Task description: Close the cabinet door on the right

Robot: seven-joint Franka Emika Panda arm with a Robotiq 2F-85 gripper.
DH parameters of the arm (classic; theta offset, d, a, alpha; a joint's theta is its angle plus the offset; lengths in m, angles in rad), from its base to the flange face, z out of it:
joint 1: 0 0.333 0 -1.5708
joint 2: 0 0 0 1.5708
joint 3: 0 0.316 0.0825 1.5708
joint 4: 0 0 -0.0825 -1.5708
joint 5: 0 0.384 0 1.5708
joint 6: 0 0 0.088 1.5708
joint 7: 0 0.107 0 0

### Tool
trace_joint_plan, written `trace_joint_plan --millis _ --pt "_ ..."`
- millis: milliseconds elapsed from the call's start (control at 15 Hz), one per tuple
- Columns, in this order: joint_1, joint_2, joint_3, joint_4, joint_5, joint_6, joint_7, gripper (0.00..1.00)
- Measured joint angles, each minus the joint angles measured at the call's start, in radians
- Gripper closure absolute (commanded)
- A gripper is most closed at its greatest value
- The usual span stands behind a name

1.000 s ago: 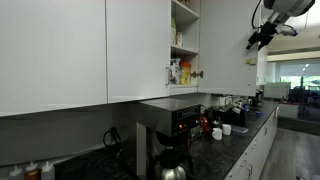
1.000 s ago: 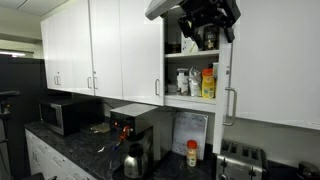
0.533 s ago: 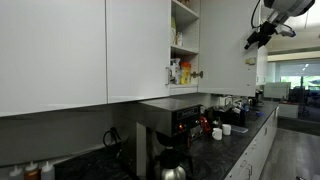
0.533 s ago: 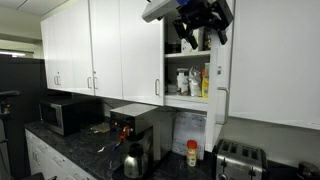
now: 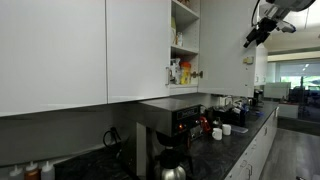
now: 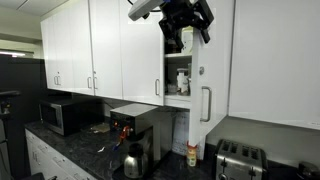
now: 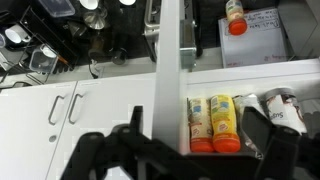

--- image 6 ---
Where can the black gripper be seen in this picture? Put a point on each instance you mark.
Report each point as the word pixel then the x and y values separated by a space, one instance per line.
pixel 185 13

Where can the white cabinet body with shelves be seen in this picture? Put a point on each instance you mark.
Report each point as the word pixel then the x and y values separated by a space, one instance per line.
pixel 176 101

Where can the white base cabinet drawers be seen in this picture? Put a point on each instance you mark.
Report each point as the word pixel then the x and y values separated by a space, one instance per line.
pixel 43 156

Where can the green white carton box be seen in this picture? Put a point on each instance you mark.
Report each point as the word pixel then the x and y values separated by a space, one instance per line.
pixel 187 40

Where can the silver foil bag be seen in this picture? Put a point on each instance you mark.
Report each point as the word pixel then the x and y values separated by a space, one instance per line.
pixel 189 83

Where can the white plastic bottle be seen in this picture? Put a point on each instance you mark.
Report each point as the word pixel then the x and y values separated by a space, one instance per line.
pixel 182 83

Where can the small clear cup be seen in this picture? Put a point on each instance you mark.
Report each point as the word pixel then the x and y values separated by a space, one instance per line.
pixel 172 88

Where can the steel black coffee brewer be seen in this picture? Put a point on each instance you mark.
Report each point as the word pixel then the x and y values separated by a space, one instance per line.
pixel 133 110

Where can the small white board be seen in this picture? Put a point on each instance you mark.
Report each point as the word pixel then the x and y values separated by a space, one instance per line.
pixel 181 133

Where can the spice bottle orange lid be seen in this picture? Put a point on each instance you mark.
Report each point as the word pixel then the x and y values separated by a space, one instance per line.
pixel 191 156

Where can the tan paper napkin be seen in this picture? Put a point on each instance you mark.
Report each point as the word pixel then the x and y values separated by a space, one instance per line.
pixel 100 127

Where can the steel four slot toaster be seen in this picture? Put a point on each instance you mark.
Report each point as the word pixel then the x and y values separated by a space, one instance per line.
pixel 240 166

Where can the steel coffee carafe black lid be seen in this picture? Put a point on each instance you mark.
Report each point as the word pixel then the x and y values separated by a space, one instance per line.
pixel 135 165

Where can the small white scrap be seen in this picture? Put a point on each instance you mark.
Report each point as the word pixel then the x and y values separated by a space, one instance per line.
pixel 101 149

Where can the steel black microwave oven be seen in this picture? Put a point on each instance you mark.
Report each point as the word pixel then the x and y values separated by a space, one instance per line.
pixel 58 116

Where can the ceiling light strip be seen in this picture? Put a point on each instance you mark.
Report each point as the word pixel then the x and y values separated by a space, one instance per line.
pixel 11 53

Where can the black round appliance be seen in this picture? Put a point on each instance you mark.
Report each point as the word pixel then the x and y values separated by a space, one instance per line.
pixel 308 171

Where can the black equipment stand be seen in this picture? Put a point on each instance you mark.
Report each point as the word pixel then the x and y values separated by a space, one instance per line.
pixel 5 108

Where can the grey wrist camera blue mount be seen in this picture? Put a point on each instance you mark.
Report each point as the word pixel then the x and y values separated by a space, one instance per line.
pixel 143 8

